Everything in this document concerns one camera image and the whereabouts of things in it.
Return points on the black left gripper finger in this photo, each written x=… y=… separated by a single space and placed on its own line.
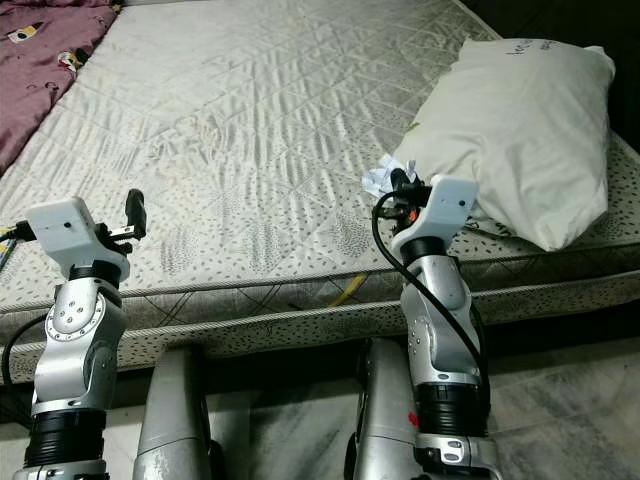
x=135 y=210

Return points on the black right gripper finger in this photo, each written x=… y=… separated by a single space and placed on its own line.
x=400 y=180

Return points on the white paper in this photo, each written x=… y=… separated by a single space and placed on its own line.
x=380 y=180

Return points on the cream pillow with lettering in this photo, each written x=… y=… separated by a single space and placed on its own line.
x=510 y=130

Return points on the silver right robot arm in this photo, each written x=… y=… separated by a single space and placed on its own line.
x=435 y=320

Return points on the white quilted mattress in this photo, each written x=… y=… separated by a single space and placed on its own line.
x=260 y=130

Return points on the purple cartoon print blanket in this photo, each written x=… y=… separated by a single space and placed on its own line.
x=40 y=80

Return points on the silver right robot leg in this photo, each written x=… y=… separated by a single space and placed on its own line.
x=380 y=400

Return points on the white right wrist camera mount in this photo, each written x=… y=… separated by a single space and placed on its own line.
x=445 y=205

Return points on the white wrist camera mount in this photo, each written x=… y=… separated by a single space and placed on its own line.
x=65 y=230
x=445 y=205

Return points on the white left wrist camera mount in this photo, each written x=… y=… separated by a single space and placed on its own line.
x=65 y=230

